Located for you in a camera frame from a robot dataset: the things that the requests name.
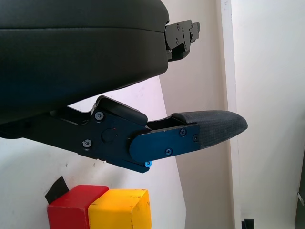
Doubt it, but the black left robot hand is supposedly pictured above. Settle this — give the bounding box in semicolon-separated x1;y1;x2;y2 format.
0;0;249;174

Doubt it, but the red wooden block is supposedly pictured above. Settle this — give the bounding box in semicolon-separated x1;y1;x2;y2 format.
47;185;110;229

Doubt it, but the yellow wooden block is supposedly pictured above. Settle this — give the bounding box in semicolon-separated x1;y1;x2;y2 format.
87;188;153;229

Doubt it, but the black tape strip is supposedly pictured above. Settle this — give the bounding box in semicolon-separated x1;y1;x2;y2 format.
44;176;70;205

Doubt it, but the black background object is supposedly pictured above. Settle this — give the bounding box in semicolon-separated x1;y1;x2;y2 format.
241;218;255;229

